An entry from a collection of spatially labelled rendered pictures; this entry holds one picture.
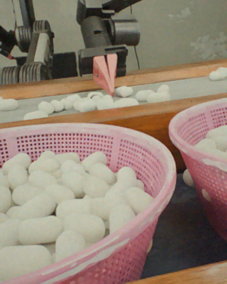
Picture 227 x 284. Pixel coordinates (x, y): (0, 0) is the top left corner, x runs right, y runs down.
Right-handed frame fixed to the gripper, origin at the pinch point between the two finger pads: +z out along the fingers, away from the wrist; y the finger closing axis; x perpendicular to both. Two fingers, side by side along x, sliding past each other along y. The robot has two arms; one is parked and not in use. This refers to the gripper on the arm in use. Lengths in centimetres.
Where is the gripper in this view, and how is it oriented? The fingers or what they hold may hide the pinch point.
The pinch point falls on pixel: (111, 91)
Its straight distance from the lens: 64.8
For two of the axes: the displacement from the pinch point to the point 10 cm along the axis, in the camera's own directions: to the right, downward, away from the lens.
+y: 9.7, -1.5, 1.7
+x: -0.5, 5.7, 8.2
